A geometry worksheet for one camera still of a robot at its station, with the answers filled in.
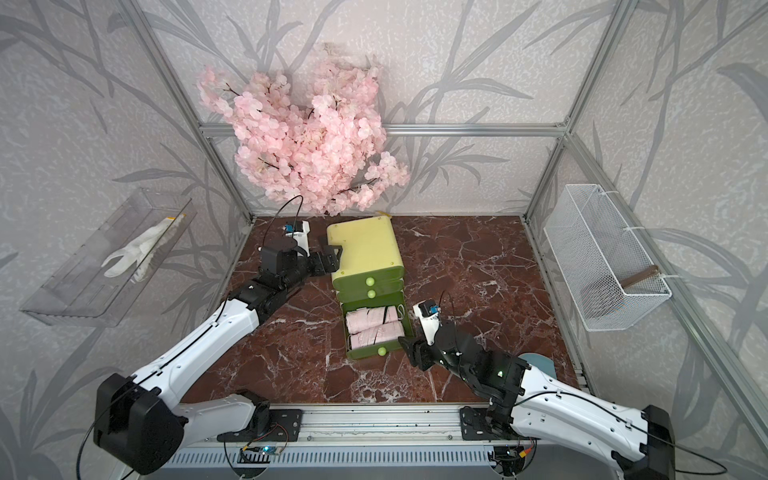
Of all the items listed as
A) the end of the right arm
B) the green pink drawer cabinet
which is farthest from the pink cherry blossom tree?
the end of the right arm

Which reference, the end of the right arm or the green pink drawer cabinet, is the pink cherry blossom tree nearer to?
the green pink drawer cabinet

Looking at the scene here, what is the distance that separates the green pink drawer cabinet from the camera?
0.81 metres
